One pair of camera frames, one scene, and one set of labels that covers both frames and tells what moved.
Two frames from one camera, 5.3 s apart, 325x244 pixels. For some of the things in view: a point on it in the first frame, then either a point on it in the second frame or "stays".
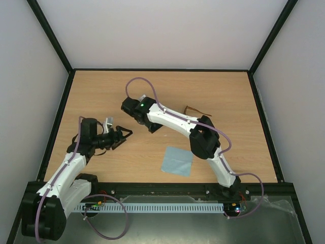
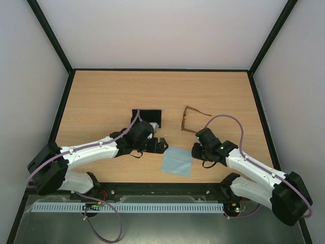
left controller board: x=92 y=207 stays
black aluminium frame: x=164 y=189 stays
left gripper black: x=114 y=138 -> x=160 y=149
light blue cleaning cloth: x=177 y=161 stays
